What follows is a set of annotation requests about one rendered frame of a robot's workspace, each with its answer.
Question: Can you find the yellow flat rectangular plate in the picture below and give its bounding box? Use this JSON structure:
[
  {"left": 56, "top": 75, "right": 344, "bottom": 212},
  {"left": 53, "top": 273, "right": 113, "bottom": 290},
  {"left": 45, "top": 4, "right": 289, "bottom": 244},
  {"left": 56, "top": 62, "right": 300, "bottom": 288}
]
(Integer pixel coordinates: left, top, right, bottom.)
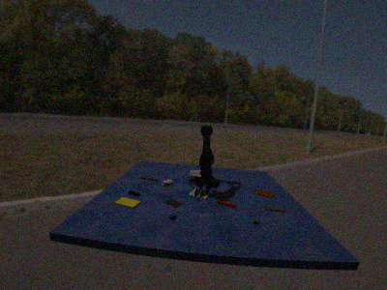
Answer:
[{"left": 113, "top": 197, "right": 141, "bottom": 208}]

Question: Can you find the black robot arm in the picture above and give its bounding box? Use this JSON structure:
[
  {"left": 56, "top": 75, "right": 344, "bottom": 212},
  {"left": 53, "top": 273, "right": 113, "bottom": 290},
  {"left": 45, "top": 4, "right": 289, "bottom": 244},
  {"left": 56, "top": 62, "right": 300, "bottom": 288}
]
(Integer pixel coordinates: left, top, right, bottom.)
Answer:
[{"left": 199, "top": 126, "right": 214, "bottom": 181}]

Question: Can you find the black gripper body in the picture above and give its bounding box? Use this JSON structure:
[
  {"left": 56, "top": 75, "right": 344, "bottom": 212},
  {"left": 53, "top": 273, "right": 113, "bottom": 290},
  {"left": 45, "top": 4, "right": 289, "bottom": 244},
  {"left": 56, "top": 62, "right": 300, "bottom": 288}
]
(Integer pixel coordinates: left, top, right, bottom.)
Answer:
[{"left": 191, "top": 171, "right": 220, "bottom": 189}]

